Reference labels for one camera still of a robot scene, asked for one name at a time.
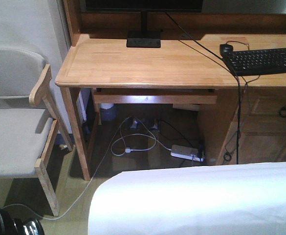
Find white paper sheets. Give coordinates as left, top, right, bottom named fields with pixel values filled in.
left=88, top=162, right=286, bottom=235

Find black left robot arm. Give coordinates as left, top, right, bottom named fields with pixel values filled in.
left=0, top=209, right=45, bottom=235

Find wooden desk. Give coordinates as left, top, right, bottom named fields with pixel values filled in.
left=56, top=0, right=286, bottom=180

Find white power strip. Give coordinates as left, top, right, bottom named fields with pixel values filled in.
left=171, top=144, right=204, bottom=162

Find black computer monitor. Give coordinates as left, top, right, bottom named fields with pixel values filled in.
left=86, top=0, right=203, bottom=48

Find black computer mouse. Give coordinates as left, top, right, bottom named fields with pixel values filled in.
left=219, top=44, right=233, bottom=57

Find black computer keyboard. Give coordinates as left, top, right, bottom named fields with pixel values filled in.
left=222, top=47, right=286, bottom=76

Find wooden chair grey cushions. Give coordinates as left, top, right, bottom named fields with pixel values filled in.
left=0, top=47, right=73, bottom=216

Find black mouse cable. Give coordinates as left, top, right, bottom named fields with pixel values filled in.
left=222, top=40, right=261, bottom=162

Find black monitor cable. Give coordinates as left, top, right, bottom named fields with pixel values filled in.
left=164, top=12, right=242, bottom=165

